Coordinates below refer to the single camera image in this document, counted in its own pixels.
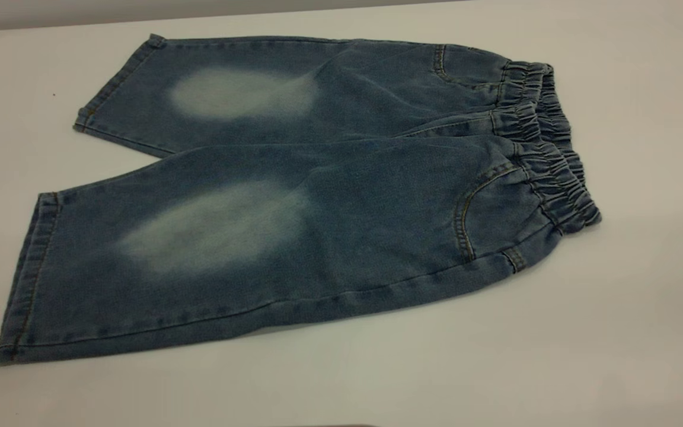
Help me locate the blue denim short pants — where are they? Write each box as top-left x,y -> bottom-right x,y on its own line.
0,33 -> 603,365

